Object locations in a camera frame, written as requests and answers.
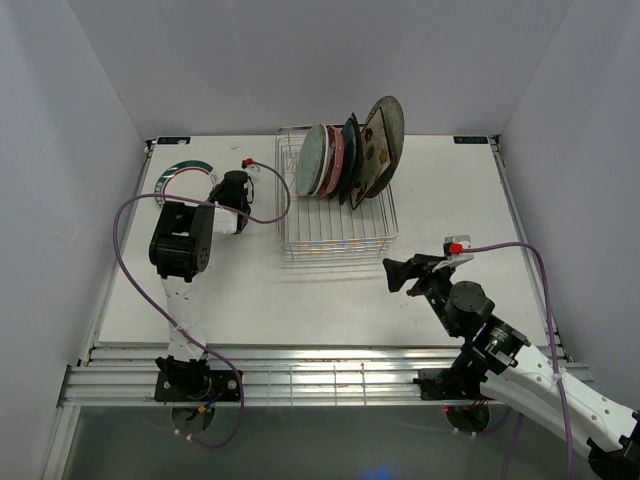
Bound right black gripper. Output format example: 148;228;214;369
382;253;460;337

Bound black floral square plate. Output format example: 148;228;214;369
337;113;362;205

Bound wire dish rack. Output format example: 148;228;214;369
275;126;399;260

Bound cream floral square plate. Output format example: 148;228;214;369
350;106;391;210

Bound pink dotted plate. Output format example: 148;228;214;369
322;125;344;196

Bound mint green flower plate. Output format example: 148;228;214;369
295;124;327;196

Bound speckled round plate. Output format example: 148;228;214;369
365;95;405;198

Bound white plate green rim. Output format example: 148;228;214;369
154;160;220;208
314;125;335;195

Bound teal square plate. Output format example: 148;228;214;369
329;113;359;205

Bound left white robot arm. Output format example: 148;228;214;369
149;170;253;400

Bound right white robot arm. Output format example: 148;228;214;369
382;254;639;479

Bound right blue table label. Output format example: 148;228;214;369
453;136;489;145

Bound blue table label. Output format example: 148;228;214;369
453;136;489;145
156;136;191;145

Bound left blue table label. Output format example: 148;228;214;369
156;136;191;145

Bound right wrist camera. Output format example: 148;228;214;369
433;235;474;272

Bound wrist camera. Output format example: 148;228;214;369
241;158;261;183
433;235;474;272

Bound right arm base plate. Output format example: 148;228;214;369
413;369;481;400

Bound aluminium frame rails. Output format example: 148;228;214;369
57;134;601;409

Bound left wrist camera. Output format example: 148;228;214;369
241;158;261;183

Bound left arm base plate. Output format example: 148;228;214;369
153;370;241;404

